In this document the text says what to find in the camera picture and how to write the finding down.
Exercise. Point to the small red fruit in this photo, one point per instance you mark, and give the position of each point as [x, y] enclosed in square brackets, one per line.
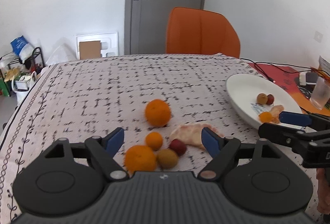
[178, 146]

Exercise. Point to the white foam packaging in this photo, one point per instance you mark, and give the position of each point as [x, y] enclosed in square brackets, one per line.
[109, 43]

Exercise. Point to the red orange mat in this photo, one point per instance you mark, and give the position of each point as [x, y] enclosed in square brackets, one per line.
[287, 78]

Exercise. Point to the blue white bag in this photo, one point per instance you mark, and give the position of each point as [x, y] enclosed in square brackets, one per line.
[22, 48]

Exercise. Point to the brown fruit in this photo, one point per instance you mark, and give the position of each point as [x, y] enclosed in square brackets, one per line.
[261, 99]

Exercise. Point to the small orange mandarin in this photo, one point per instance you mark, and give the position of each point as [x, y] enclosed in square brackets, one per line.
[154, 140]

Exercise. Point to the white tote bag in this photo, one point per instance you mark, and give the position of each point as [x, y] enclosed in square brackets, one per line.
[22, 86]

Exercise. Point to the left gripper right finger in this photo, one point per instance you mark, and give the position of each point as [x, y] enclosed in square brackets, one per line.
[256, 177]

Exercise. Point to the frosted plastic cup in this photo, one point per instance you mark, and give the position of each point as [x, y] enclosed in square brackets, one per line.
[320, 94]

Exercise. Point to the brownish green fruit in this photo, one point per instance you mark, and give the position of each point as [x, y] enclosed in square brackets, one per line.
[167, 158]

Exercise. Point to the white plastic bag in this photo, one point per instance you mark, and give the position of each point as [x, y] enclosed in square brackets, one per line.
[61, 54]

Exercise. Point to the person's right hand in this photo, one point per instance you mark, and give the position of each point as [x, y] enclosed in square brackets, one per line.
[323, 192]

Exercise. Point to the orange chair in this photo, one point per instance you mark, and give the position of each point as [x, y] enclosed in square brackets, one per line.
[201, 32]

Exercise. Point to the wall socket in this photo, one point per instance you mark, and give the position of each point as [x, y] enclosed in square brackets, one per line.
[318, 36]

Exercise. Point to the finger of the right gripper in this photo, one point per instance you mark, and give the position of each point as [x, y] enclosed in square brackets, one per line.
[304, 120]
[296, 139]

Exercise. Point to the paper leaflet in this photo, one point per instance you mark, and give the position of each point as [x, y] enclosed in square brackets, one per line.
[324, 65]

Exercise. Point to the brown cardboard piece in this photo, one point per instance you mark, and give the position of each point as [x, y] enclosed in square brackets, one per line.
[89, 50]

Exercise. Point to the white power adapter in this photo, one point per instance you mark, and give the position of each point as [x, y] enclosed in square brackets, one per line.
[308, 78]

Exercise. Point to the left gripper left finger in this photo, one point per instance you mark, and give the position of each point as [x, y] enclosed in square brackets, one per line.
[69, 177]

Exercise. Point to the black metal rack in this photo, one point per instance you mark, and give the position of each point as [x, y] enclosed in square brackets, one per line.
[34, 63]

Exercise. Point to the patterned white tablecloth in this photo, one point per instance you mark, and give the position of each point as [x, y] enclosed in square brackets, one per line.
[92, 97]

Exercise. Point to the large orange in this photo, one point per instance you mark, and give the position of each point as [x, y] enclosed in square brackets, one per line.
[140, 158]
[157, 113]

